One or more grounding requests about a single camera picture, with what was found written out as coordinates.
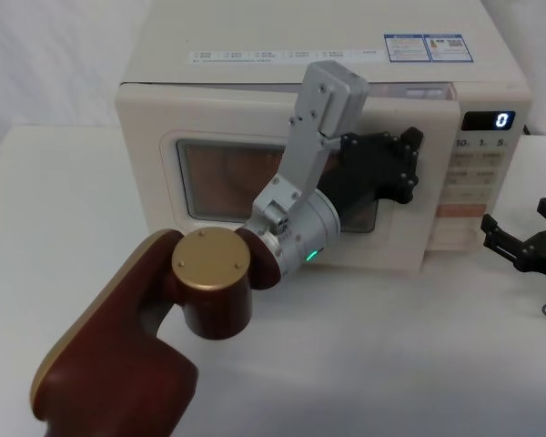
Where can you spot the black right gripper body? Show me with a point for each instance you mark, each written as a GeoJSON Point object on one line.
{"type": "Point", "coordinates": [543, 255]}

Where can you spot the white curtain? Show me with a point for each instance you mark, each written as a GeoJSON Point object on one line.
{"type": "Point", "coordinates": [50, 64]}

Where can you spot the cream oven door with window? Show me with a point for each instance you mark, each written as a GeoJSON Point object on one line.
{"type": "Point", "coordinates": [141, 182]}

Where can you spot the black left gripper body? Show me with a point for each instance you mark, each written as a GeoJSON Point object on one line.
{"type": "Point", "coordinates": [364, 168]}

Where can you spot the oven control panel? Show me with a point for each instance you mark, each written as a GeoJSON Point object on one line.
{"type": "Point", "coordinates": [478, 182]}

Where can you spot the white table cloth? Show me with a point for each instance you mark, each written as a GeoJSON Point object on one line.
{"type": "Point", "coordinates": [346, 341]}

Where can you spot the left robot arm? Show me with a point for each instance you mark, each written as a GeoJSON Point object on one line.
{"type": "Point", "coordinates": [209, 259]}

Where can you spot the cream microwave oven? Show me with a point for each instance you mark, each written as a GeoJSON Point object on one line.
{"type": "Point", "coordinates": [300, 27]}

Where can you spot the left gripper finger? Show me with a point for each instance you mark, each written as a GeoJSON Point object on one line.
{"type": "Point", "coordinates": [409, 141]}
{"type": "Point", "coordinates": [407, 182]}

